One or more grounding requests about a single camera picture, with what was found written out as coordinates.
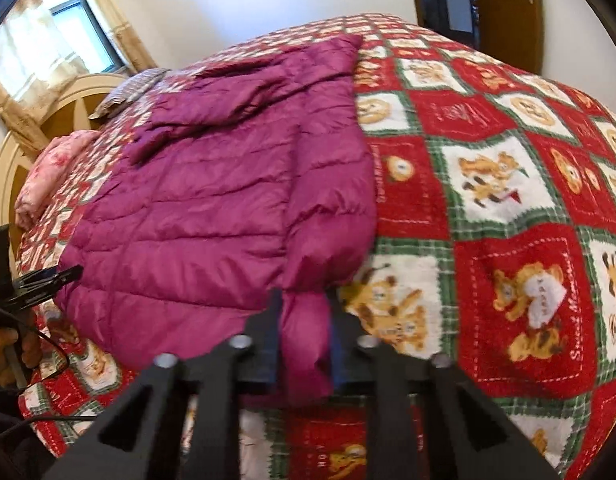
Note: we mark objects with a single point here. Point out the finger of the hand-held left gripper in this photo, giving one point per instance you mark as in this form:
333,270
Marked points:
58,280
38,277

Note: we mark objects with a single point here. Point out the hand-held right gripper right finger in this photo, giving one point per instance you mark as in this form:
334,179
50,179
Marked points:
340,355

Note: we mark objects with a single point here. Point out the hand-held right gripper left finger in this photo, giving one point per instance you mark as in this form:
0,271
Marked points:
273,345

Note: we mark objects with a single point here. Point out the purple puffer jacket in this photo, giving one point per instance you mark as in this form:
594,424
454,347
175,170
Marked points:
213,210

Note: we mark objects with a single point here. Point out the person's left hand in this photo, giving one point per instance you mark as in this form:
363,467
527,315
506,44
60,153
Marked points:
31,350

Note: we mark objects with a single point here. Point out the pink floral folded quilt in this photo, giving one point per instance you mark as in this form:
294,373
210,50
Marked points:
43,175

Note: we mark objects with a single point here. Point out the red printed bear blanket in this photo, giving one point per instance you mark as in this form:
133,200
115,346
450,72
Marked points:
488,285

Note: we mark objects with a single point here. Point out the cream wooden bed headboard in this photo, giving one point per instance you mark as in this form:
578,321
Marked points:
73,110

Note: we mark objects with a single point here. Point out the wide beige patterned curtain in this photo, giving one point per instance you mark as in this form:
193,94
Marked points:
18,70

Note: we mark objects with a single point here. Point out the striped pillow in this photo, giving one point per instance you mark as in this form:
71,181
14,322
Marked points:
133,89

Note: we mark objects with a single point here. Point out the window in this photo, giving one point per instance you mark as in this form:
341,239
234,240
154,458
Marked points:
80,30

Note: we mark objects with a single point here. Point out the narrow beige patterned curtain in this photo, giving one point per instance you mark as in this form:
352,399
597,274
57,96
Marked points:
118,25

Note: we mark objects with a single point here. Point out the brown wooden door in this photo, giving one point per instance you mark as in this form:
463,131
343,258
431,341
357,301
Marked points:
503,30

